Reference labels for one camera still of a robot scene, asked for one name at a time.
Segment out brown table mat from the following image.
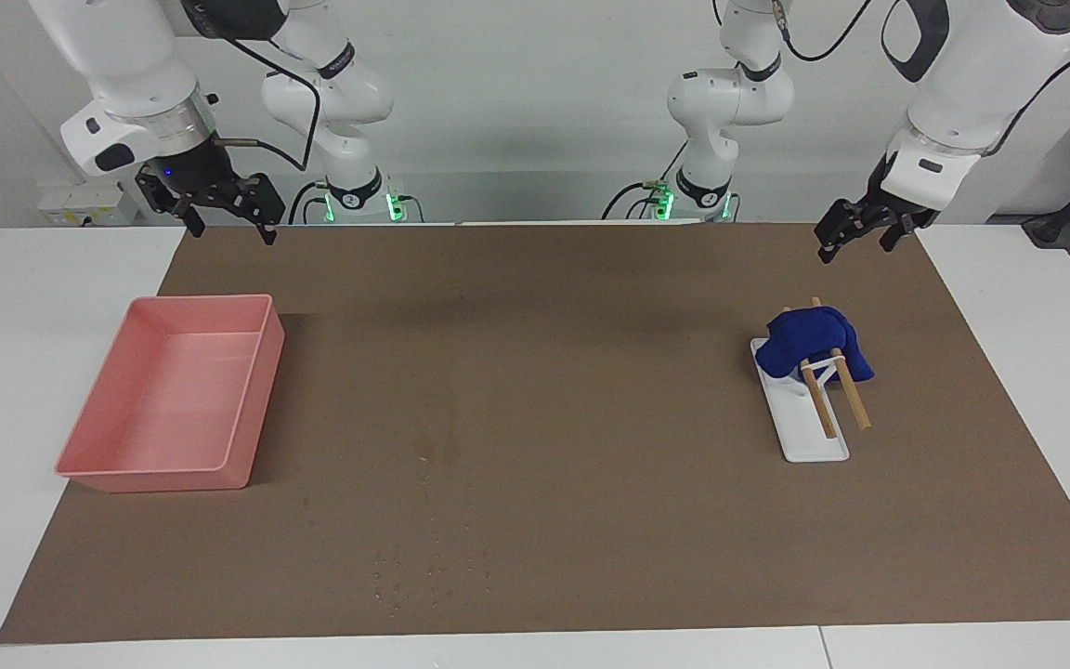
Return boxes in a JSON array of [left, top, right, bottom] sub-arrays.
[[0, 221, 1070, 646]]

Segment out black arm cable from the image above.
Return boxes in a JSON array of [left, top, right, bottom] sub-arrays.
[[772, 0, 1070, 157], [184, 0, 324, 175]]

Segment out scattered water droplets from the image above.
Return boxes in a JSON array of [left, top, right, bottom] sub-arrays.
[[372, 544, 495, 616]]

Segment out pink plastic tray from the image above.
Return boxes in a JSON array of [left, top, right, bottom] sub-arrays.
[[54, 294, 286, 493]]

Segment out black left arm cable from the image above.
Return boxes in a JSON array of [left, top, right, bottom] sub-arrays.
[[772, 0, 1070, 157]]

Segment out black left base cable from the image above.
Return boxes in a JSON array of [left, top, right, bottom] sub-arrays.
[[601, 139, 690, 222]]

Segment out black base cable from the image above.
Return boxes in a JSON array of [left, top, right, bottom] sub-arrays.
[[601, 139, 690, 222], [288, 180, 328, 225]]

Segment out white towel rack base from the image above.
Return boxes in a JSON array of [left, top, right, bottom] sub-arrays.
[[750, 336, 851, 464]]

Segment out black right base cable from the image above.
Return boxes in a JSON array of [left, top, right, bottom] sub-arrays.
[[288, 180, 328, 225]]

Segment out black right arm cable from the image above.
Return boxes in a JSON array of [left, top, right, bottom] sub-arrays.
[[184, 0, 324, 175]]

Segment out wooden rack rod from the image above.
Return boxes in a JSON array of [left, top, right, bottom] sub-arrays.
[[782, 306, 839, 440], [810, 296, 872, 431]]

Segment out white wall power strip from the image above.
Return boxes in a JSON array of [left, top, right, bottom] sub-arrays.
[[37, 181, 141, 227]]

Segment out blue towel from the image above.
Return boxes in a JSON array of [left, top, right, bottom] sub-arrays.
[[756, 306, 875, 384]]

